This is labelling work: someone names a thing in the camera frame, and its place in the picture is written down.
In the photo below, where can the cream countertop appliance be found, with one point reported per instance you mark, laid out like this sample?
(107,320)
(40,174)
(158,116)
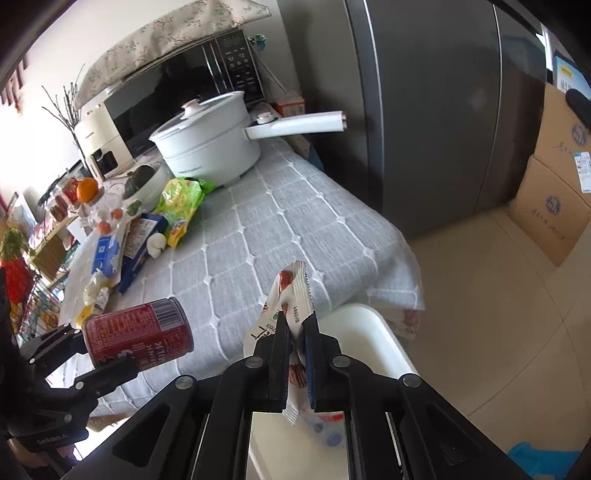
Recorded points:
(99,131)

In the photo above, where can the red jar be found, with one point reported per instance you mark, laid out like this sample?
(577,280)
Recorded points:
(71,190)

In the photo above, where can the dark cloth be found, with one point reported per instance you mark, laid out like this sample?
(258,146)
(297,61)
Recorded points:
(579,105)

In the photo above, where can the red bag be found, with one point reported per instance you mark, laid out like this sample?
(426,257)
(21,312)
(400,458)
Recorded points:
(17,281)

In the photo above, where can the white plastic bin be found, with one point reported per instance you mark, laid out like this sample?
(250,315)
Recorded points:
(360,323)

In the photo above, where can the yellow snack bag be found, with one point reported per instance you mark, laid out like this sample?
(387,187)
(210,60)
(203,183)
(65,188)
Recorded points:
(94,295)

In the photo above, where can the large blue milk box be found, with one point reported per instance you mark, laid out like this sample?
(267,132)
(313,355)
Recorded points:
(141,258)

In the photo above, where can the blue plastic stool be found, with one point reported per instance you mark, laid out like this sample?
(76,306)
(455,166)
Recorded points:
(540,459)

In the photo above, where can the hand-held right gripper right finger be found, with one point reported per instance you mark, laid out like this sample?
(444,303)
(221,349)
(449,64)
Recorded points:
(308,369)

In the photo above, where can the blue and white box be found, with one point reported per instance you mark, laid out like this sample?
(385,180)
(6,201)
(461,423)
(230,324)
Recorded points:
(567,76)

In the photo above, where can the grey quilted tablecloth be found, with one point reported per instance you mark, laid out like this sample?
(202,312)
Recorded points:
(277,221)

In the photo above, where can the plain cardboard box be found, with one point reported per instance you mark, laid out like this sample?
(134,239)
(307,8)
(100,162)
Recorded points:
(549,221)

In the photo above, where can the dark green avocado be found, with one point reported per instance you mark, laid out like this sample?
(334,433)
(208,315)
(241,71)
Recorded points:
(138,177)

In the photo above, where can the small green fruit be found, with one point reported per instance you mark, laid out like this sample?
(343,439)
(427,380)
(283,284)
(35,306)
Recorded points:
(134,207)

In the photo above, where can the cardboard box with label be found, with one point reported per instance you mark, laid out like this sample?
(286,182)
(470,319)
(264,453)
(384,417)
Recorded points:
(563,138)

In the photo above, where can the green snack bag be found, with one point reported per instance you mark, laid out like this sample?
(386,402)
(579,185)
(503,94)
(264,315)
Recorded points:
(182,207)

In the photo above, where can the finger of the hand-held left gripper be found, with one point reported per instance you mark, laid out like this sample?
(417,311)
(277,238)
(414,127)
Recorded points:
(51,342)
(106,376)

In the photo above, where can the blue flower decoration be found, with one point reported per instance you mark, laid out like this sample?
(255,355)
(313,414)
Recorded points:
(258,41)

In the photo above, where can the bare decorative twigs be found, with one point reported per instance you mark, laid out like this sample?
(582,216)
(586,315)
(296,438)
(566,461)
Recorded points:
(64,108)

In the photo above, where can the white electric pot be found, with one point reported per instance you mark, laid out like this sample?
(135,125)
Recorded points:
(207,143)

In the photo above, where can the orange fruit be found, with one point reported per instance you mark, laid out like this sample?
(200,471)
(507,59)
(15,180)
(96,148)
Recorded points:
(87,190)

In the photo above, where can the grey refrigerator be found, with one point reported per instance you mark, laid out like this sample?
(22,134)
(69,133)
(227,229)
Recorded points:
(415,115)

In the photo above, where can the microwave oven with floral cover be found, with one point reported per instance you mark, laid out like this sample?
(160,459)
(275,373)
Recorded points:
(152,41)

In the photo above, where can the white bowl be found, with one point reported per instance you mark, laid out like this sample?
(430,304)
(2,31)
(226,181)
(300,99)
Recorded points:
(154,187)

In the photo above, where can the floral under cloth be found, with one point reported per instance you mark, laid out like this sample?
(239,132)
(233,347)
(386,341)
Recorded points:
(411,321)

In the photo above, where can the black microwave oven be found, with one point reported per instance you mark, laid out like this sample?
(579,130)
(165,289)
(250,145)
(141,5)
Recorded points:
(184,78)

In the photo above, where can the small blue milk carton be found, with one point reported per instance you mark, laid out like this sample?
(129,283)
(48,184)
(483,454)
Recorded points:
(106,256)

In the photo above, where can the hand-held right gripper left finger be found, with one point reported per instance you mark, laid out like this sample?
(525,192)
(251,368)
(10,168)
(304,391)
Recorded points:
(276,364)

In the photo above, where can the garlic bulb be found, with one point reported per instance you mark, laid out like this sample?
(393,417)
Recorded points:
(157,244)

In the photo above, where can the orange cardboard packet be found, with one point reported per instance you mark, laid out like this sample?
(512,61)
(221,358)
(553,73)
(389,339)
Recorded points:
(291,107)

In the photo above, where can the white red-print snack wrapper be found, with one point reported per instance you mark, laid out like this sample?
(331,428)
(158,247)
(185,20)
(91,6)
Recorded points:
(295,286)

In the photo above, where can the green potted plant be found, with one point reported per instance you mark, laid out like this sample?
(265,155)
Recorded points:
(14,244)

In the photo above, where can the person's left hand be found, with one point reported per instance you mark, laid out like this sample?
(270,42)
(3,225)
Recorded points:
(41,461)

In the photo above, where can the red drink can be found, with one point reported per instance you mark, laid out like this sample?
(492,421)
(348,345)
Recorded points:
(138,330)

